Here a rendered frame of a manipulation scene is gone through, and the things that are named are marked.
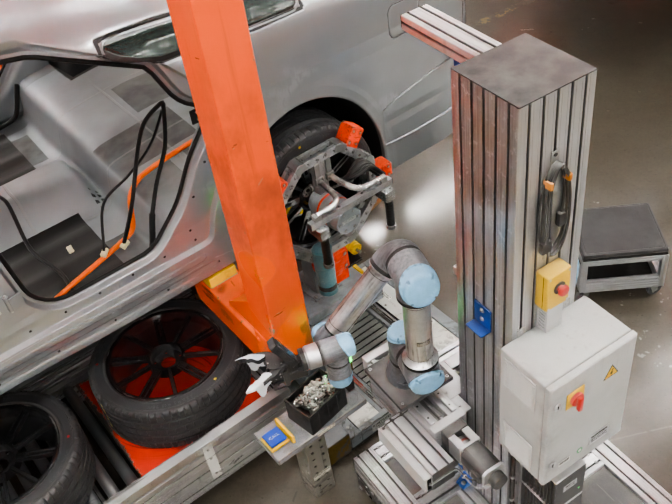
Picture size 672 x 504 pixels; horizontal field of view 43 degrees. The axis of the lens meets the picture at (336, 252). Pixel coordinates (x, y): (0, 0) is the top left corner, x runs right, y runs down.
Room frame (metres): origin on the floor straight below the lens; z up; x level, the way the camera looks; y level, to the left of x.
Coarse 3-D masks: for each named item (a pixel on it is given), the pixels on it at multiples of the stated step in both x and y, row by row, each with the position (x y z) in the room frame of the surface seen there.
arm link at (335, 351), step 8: (336, 336) 1.72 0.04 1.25; (344, 336) 1.71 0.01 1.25; (320, 344) 1.70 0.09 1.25; (328, 344) 1.69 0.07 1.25; (336, 344) 1.69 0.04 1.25; (344, 344) 1.69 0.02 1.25; (352, 344) 1.69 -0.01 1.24; (320, 352) 1.67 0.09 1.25; (328, 352) 1.67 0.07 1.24; (336, 352) 1.67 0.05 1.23; (344, 352) 1.68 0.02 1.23; (352, 352) 1.68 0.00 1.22; (328, 360) 1.66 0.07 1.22; (336, 360) 1.67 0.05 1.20; (344, 360) 1.68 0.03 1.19
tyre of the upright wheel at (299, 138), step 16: (288, 112) 3.10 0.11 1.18; (304, 112) 3.11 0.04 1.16; (320, 112) 3.14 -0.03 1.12; (272, 128) 3.00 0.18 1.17; (288, 128) 2.98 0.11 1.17; (304, 128) 2.95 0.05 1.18; (320, 128) 2.96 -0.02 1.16; (336, 128) 2.99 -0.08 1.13; (272, 144) 2.91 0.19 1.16; (288, 144) 2.88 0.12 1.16; (304, 144) 2.90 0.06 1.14; (288, 160) 2.86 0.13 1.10
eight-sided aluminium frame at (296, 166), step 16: (320, 144) 2.91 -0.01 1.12; (336, 144) 2.89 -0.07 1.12; (304, 160) 2.81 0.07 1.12; (320, 160) 2.84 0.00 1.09; (288, 176) 2.80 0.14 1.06; (368, 176) 2.96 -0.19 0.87; (288, 192) 2.75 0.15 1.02; (368, 208) 2.95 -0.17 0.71; (336, 240) 2.90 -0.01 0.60; (352, 240) 2.89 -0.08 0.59; (304, 256) 2.76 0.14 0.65
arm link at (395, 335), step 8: (400, 320) 1.94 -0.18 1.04; (392, 328) 1.91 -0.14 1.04; (400, 328) 1.90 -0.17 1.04; (392, 336) 1.87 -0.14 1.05; (400, 336) 1.86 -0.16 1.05; (392, 344) 1.86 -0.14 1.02; (400, 344) 1.84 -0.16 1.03; (392, 352) 1.85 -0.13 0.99; (400, 352) 1.82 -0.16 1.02; (392, 360) 1.87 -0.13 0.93
